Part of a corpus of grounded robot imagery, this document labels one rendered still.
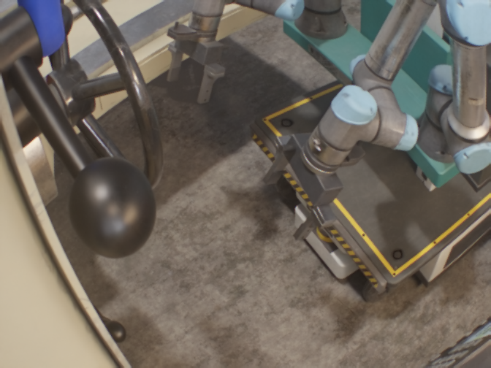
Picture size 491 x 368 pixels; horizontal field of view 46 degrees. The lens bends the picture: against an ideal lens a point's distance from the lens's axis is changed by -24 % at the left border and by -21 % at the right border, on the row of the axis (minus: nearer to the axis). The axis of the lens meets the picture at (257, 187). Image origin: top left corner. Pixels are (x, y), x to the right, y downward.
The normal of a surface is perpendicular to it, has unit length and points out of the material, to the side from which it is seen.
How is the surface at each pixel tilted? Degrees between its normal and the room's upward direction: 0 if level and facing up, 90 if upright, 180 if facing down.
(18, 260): 90
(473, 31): 82
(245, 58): 0
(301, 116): 0
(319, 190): 67
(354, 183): 0
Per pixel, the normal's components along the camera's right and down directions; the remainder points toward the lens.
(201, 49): -0.74, 0.22
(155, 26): -0.02, -0.59
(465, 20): 0.12, 0.71
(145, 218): 0.85, 0.14
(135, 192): 0.66, -0.33
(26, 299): 0.85, 0.41
